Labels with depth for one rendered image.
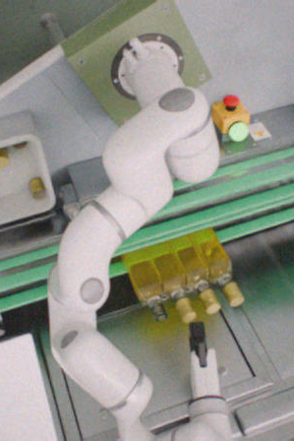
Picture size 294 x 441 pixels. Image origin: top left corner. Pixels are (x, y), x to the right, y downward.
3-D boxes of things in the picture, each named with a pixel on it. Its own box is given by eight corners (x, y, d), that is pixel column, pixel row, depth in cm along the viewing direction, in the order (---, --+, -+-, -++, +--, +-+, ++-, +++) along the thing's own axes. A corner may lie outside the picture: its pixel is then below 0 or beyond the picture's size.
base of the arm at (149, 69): (97, 56, 109) (117, 100, 99) (150, 17, 107) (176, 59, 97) (138, 104, 121) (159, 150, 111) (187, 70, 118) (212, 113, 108)
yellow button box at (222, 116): (209, 125, 141) (222, 143, 136) (210, 100, 136) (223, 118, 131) (235, 118, 142) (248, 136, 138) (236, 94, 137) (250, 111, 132)
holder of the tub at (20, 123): (-15, 217, 137) (-10, 239, 132) (-50, 129, 117) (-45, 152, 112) (52, 198, 141) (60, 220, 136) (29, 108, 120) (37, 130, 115)
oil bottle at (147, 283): (115, 243, 141) (143, 311, 127) (112, 229, 137) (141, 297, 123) (136, 237, 142) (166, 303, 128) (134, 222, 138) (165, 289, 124)
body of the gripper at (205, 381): (225, 418, 112) (217, 368, 120) (228, 397, 105) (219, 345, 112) (189, 422, 112) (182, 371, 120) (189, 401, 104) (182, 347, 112)
